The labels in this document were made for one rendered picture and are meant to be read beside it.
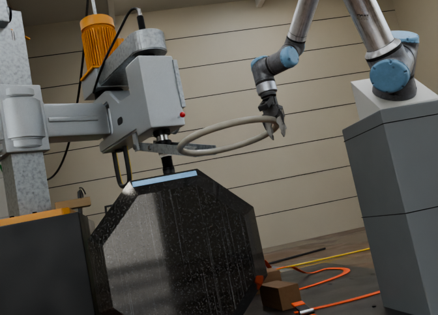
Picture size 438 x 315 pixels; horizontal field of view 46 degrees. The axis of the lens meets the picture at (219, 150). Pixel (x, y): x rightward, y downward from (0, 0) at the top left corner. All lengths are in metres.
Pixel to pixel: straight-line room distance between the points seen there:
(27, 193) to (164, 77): 1.04
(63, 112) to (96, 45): 0.55
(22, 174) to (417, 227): 2.14
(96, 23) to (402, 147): 2.29
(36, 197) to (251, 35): 6.05
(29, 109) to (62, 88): 4.97
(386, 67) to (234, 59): 6.41
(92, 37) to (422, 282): 2.56
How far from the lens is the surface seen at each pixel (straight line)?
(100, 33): 3.69
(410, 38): 2.30
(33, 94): 3.29
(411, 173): 2.19
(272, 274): 3.57
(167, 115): 2.89
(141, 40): 2.98
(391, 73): 2.14
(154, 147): 2.93
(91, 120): 3.42
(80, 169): 7.89
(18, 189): 3.16
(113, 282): 2.36
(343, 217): 8.45
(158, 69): 2.96
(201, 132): 2.17
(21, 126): 3.17
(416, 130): 2.23
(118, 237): 2.35
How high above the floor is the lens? 0.54
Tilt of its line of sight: 8 degrees up
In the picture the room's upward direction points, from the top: 11 degrees counter-clockwise
